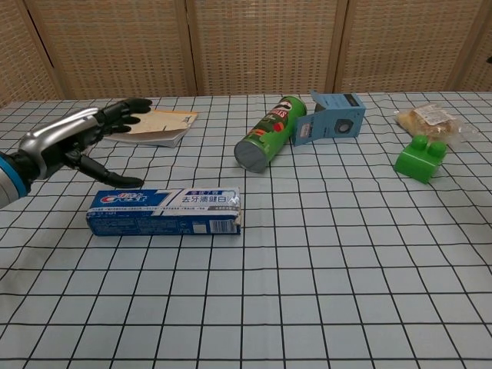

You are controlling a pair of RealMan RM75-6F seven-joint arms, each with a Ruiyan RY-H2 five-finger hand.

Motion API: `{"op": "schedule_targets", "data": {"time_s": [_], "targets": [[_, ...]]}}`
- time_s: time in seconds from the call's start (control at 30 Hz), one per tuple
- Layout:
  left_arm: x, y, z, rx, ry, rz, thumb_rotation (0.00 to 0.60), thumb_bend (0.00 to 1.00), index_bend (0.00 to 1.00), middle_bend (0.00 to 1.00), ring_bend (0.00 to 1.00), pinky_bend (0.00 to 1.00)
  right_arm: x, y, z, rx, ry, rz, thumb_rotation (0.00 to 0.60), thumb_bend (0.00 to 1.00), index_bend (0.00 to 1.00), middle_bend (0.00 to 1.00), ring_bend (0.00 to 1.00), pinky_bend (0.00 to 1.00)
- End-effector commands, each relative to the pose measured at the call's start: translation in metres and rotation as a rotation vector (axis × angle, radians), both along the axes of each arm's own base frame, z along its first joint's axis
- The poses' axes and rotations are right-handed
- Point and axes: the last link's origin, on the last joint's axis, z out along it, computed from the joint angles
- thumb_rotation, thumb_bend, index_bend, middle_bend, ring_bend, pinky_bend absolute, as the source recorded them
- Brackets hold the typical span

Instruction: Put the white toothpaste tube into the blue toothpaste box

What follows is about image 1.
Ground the blue checked tablecloth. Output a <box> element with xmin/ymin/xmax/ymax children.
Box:
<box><xmin>0</xmin><ymin>91</ymin><xmax>492</xmax><ymax>369</ymax></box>

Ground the green toy building brick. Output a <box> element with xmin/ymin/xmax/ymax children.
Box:
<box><xmin>394</xmin><ymin>134</ymin><xmax>448</xmax><ymax>186</ymax></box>

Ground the woven wooden folding screen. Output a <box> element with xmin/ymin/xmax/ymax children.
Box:
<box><xmin>0</xmin><ymin>0</ymin><xmax>492</xmax><ymax>109</ymax></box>

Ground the boxed toothpaste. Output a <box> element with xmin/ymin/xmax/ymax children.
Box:
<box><xmin>85</xmin><ymin>185</ymin><xmax>243</xmax><ymax>237</ymax></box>

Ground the light blue open carton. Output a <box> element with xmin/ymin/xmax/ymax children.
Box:
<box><xmin>291</xmin><ymin>90</ymin><xmax>366</xmax><ymax>148</ymax></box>

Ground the bread in clear wrapper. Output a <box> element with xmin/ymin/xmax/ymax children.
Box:
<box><xmin>394</xmin><ymin>102</ymin><xmax>480</xmax><ymax>145</ymax></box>

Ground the cream notebook with orange spine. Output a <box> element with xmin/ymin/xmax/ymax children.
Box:
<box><xmin>102</xmin><ymin>109</ymin><xmax>200</xmax><ymax>149</ymax></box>

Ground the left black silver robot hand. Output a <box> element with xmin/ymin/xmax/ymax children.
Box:
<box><xmin>18</xmin><ymin>98</ymin><xmax>154</xmax><ymax>188</ymax></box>

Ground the green Pringles can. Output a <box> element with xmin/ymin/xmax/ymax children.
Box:
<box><xmin>234</xmin><ymin>95</ymin><xmax>309</xmax><ymax>173</ymax></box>

